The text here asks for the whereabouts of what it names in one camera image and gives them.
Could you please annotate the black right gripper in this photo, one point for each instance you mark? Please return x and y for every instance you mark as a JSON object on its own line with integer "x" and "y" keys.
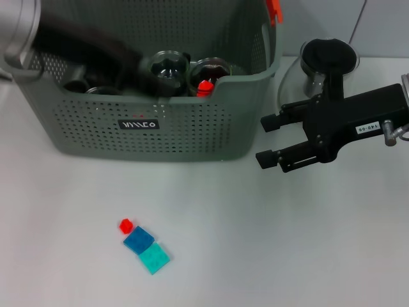
{"x": 345, "y": 121}

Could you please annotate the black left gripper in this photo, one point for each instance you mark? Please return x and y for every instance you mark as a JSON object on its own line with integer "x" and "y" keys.
{"x": 89, "y": 44}

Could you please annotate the glass teacup with black holder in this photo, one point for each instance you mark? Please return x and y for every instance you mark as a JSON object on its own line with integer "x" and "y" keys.
{"x": 211, "y": 68}
{"x": 103, "y": 90}
{"x": 167, "y": 68}

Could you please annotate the bright red sloped brick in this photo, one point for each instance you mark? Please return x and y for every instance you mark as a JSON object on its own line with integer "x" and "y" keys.
{"x": 204, "y": 89}

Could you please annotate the small red toy brick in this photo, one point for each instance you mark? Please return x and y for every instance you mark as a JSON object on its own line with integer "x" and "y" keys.
{"x": 126, "y": 225}

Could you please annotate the blue toy brick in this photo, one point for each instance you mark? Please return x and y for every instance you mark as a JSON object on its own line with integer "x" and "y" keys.
{"x": 139, "y": 240}

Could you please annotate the teal square toy brick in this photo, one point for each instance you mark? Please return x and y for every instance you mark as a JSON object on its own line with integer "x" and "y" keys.
{"x": 155, "y": 259}

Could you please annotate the grey-green perforated storage bin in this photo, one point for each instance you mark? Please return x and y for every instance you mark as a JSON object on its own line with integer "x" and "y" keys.
{"x": 191, "y": 134}

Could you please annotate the small black clay cup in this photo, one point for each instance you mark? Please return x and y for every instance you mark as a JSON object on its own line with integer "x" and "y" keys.
{"x": 76, "y": 85}

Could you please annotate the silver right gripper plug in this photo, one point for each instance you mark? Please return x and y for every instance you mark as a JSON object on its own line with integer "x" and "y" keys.
{"x": 391, "y": 132}

